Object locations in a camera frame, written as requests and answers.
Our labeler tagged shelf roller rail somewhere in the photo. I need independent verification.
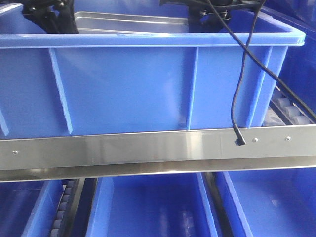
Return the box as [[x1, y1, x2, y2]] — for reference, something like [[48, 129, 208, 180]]
[[49, 178, 85, 237], [263, 86, 315, 126]]

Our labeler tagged lower middle blue crate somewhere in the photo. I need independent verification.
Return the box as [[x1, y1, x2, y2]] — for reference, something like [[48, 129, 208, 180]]
[[85, 173, 222, 237]]

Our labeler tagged blue target crate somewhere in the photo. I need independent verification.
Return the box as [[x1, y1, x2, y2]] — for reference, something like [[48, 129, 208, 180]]
[[0, 0, 306, 139]]

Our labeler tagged steel rack cross beam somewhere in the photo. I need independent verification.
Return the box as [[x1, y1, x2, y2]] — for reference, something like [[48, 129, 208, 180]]
[[0, 125, 316, 182]]

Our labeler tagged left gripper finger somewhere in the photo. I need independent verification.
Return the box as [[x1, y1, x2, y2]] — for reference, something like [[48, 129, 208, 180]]
[[22, 0, 78, 34]]

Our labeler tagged small silver ribbed tray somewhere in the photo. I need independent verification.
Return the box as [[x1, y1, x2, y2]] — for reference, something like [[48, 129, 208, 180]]
[[75, 11, 189, 34]]

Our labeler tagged lower shelf roller rail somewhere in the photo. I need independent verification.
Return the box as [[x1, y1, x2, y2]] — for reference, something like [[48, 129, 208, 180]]
[[49, 178, 85, 237]]

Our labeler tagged lower left blue crate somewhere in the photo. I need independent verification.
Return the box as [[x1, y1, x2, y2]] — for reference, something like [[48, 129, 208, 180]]
[[0, 180, 64, 237]]

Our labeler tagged lower right blue crate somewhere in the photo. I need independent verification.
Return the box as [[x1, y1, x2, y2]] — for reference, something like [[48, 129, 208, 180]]
[[215, 168, 316, 237]]

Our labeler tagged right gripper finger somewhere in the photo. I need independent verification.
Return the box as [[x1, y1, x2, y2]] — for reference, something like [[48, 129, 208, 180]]
[[159, 0, 263, 27]]

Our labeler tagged upper shelf roller rail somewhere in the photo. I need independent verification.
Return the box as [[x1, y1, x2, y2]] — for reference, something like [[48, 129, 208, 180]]
[[263, 86, 315, 126]]

